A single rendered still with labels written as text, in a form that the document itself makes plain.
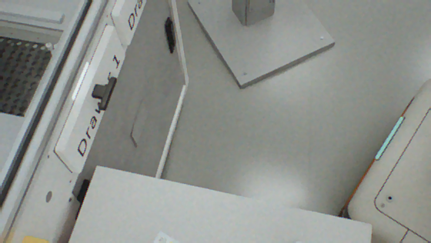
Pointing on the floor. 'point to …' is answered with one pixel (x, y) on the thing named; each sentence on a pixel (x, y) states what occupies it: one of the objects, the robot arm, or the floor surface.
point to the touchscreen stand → (261, 34)
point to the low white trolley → (197, 215)
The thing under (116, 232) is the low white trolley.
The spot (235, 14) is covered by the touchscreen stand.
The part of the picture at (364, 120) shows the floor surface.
